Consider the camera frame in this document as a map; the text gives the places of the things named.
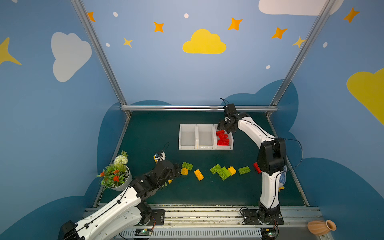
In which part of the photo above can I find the orange-yellow small lego cube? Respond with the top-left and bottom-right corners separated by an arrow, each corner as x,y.
181,168 -> 189,176

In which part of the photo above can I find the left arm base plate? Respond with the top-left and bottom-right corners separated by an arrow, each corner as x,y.
141,210 -> 166,226

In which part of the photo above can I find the green lego brick angled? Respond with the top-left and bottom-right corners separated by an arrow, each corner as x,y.
210,164 -> 222,175

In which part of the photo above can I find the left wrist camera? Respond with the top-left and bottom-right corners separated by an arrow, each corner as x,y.
155,152 -> 166,162

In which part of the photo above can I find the right white bin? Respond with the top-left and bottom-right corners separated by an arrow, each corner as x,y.
214,125 -> 234,150

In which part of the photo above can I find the red lego brick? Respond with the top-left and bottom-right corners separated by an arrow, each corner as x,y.
218,133 -> 228,140
217,139 -> 230,146
216,130 -> 225,136
253,163 -> 262,174

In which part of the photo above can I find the aluminium rail frame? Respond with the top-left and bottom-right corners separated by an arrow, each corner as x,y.
110,205 -> 333,240

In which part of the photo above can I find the white bin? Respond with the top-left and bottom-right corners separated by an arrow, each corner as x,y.
214,125 -> 234,150
179,124 -> 198,150
197,124 -> 215,150

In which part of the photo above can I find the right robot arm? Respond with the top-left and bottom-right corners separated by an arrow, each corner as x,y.
218,104 -> 287,222

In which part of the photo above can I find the potted flower plant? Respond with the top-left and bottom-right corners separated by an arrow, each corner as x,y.
97,151 -> 133,192

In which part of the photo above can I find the terracotta clay vase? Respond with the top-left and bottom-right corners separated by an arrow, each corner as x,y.
307,220 -> 337,236

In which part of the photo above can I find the blue white patterned glove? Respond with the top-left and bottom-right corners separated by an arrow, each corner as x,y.
279,165 -> 288,191

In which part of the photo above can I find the green lego brick right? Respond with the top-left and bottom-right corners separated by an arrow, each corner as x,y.
239,167 -> 251,175

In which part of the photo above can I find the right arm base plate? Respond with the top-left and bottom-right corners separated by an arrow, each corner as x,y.
240,208 -> 285,225

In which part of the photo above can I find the middle white bin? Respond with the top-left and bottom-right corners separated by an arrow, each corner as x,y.
197,124 -> 215,150

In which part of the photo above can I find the green large lego brick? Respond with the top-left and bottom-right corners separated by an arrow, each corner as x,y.
217,167 -> 231,181

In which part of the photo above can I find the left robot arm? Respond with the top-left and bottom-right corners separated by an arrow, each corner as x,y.
58,160 -> 181,240

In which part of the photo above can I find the yellow lego brick right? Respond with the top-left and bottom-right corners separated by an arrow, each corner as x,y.
228,166 -> 237,176

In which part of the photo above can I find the yellow long lego brick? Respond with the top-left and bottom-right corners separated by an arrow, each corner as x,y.
194,169 -> 204,181

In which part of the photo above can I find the green lego brick centre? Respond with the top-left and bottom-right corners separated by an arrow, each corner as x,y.
182,162 -> 193,171

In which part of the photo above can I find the left white bin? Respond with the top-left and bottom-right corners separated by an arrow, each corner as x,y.
179,124 -> 198,150

